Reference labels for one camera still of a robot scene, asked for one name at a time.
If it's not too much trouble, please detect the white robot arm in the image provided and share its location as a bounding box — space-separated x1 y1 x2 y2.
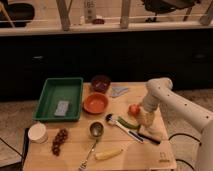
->
140 77 213 171

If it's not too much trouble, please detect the green chili pepper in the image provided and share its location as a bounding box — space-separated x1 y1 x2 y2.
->
118 117 140 130

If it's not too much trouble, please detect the wooden block brush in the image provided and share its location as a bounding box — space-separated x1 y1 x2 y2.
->
138 126 163 144

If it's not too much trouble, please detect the white black spatula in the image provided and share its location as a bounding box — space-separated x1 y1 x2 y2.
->
105 114 143 143

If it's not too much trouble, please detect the green plastic tray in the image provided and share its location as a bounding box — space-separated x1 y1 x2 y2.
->
33 77 83 122

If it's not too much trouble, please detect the grey folded cloth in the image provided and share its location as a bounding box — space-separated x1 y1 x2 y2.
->
110 86 129 98

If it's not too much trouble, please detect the bunch of red grapes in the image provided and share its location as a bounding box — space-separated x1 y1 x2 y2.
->
52 129 68 156

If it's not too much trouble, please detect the white paper cup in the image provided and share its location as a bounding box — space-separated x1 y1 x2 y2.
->
28 123 48 143

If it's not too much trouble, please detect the dark red shelf object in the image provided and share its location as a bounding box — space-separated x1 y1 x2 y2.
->
92 19 105 24

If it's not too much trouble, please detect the orange-red bowl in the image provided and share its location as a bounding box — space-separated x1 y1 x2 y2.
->
83 93 108 114

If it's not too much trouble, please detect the dark red bowl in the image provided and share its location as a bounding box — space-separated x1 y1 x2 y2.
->
91 75 111 93

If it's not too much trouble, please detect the red apple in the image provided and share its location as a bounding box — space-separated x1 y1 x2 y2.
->
128 104 140 117

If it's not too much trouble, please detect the black office chair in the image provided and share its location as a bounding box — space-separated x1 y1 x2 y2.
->
141 0 201 23

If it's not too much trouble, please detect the black chair left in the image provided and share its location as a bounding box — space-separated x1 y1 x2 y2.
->
0 0 35 28

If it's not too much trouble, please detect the yellow corn cob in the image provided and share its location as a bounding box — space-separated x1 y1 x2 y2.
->
94 149 123 160

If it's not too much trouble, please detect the black cable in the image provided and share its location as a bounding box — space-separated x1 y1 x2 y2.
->
168 132 203 171

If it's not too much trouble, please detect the metal measuring cup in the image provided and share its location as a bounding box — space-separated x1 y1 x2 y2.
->
78 122 104 171

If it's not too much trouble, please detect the grey sponge block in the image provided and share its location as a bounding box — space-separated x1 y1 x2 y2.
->
54 101 69 116

